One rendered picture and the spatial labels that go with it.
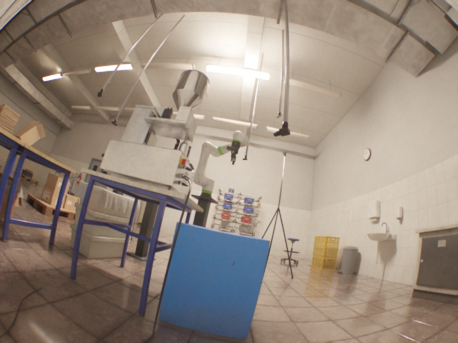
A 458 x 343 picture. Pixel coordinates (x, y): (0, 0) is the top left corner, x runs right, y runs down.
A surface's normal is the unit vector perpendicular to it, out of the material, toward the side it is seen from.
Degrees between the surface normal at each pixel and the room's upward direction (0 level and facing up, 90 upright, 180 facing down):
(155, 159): 90
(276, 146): 90
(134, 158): 90
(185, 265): 90
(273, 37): 180
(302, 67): 180
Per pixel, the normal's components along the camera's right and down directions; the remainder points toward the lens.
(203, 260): 0.00, -0.30
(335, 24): -0.18, 0.93
